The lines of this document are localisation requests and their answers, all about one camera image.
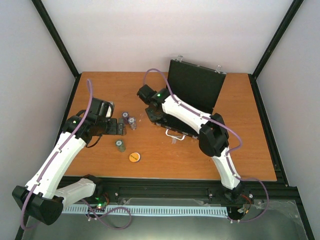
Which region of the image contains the black aluminium frame rail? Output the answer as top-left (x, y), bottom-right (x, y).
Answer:
top-left (57, 176), bottom-right (301, 208)

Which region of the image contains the purple chip stack right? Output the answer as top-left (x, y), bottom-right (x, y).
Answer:
top-left (127, 116), bottom-right (137, 130)

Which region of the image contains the black poker set case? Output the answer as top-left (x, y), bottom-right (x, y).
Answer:
top-left (144, 55), bottom-right (227, 141)

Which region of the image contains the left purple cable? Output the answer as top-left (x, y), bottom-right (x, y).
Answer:
top-left (19, 78), bottom-right (132, 230)

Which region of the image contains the light blue slotted cable duct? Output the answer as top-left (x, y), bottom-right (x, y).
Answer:
top-left (61, 204), bottom-right (229, 218)

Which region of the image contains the purple chip stack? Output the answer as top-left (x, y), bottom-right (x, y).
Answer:
top-left (121, 111), bottom-right (130, 124)
top-left (127, 116), bottom-right (137, 130)

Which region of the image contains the purple chip stack rear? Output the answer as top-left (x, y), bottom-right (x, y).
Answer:
top-left (121, 111), bottom-right (130, 124)

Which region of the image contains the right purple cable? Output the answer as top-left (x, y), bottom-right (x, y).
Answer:
top-left (143, 68), bottom-right (270, 224)

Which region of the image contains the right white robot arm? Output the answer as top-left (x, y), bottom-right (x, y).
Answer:
top-left (137, 84), bottom-right (239, 200)

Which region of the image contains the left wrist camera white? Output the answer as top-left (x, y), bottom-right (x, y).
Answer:
top-left (106, 101), bottom-right (115, 118)

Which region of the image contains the orange big blind button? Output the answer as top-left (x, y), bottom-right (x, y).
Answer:
top-left (129, 152), bottom-right (141, 163)

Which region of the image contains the green chip stack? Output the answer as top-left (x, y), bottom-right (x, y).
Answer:
top-left (115, 139), bottom-right (126, 153)

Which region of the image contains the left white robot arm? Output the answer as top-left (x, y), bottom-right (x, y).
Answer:
top-left (12, 97), bottom-right (124, 225)

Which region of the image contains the purple cable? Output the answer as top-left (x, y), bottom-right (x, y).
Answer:
top-left (143, 68), bottom-right (270, 224)
top-left (19, 78), bottom-right (132, 230)

